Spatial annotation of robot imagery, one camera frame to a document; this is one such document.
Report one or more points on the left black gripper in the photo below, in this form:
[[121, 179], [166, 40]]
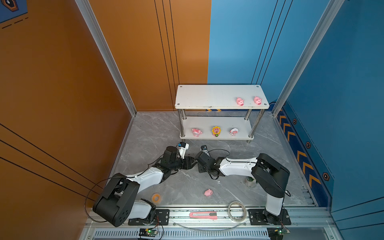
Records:
[[187, 162]]

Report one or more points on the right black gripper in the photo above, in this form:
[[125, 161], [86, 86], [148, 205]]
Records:
[[199, 168]]

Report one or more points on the pink bow character toy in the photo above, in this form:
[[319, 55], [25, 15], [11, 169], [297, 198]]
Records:
[[196, 132]]

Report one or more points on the pink yellow figure toy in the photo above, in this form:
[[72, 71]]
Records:
[[216, 131]]

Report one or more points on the pink white round character toy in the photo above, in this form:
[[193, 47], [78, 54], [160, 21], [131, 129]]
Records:
[[234, 132]]

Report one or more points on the white two-tier shelf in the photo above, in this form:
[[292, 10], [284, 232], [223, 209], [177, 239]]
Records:
[[220, 97]]

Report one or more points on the small pink pig toy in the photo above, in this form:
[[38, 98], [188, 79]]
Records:
[[257, 100]]

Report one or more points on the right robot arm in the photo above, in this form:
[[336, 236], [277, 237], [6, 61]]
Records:
[[270, 174]]

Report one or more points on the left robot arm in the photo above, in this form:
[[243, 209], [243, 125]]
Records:
[[118, 200]]

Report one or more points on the orange tape roll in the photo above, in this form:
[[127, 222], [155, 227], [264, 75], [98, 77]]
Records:
[[156, 198]]

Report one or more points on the pink utility knife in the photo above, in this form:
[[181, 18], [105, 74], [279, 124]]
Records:
[[212, 215]]

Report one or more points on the coiled clear tube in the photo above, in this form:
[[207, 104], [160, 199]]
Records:
[[237, 212]]

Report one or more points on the left circuit board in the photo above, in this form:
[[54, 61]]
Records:
[[148, 234]]

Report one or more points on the circuit board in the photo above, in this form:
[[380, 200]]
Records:
[[148, 234], [276, 234]]

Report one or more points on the right circuit board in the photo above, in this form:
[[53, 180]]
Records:
[[276, 234]]

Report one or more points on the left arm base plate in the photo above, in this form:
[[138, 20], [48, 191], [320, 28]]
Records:
[[161, 215]]

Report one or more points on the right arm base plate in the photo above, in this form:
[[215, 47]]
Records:
[[260, 217]]

